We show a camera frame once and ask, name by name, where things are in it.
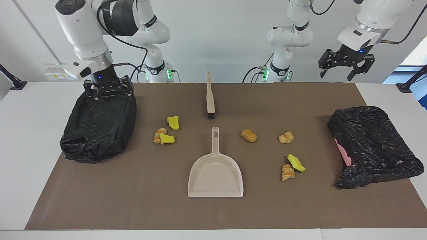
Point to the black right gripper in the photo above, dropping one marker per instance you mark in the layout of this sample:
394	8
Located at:
103	78

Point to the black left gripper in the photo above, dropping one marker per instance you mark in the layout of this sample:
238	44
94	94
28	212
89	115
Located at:
350	54

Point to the striped toy croissant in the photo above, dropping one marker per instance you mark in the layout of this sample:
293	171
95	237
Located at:
286	137
288	173
156	138

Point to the yellow sponge piece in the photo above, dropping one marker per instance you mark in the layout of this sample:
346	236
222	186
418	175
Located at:
166	139
173	122

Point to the beige hand brush black bristles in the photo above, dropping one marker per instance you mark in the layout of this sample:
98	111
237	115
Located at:
210	100

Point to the yellow and green sponge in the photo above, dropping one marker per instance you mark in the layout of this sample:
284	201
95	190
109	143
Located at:
296	163

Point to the brown toy bread roll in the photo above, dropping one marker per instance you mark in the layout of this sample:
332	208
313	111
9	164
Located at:
249	135

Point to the pale pink plastic dustpan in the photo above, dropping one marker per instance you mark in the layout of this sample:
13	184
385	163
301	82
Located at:
215	173

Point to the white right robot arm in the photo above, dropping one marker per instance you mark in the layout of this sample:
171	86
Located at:
150	33

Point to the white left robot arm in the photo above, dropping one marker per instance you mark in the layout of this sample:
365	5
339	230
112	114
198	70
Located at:
290	35

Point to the bin lined with black bag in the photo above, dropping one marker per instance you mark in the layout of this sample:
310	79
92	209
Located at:
100	133

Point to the crumpled black trash bag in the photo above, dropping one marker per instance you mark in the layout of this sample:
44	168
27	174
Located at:
373	143

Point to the pink plastic bin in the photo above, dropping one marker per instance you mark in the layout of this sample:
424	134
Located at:
343	153

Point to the black clamp stand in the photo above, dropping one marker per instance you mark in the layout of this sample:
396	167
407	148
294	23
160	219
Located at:
15	83
405	87

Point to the brown table mat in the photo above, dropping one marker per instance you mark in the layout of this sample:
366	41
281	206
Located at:
133	193

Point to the white wall socket box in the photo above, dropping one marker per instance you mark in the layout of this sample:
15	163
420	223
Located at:
55	71

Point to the white wall conduit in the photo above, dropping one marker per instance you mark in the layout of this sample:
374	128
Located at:
36	31

